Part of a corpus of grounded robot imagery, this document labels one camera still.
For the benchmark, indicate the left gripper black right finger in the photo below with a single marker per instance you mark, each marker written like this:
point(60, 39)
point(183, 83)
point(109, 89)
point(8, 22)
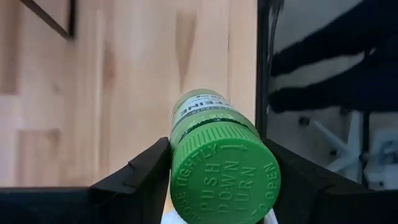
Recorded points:
point(311, 199)

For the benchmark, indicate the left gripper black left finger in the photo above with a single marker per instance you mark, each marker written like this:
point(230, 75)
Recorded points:
point(140, 186)

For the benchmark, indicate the green medicine bottle green cap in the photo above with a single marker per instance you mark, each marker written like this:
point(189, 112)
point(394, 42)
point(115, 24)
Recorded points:
point(224, 174)

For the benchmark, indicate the white chair base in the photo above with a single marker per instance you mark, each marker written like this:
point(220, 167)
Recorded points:
point(351, 146)

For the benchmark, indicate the black metal table frame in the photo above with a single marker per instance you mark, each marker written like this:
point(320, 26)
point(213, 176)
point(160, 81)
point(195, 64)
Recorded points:
point(262, 62)

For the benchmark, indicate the wooden shelf black metal frame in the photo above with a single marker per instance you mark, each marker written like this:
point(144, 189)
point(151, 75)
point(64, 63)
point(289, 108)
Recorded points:
point(72, 18)

